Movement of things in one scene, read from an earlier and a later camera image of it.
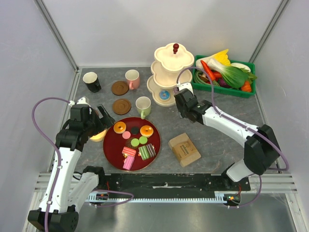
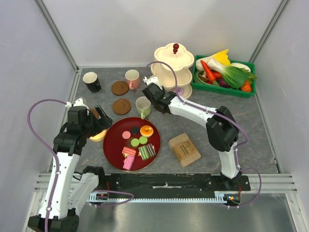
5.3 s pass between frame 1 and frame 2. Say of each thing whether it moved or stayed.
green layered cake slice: stayed
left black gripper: stayed
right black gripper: moved
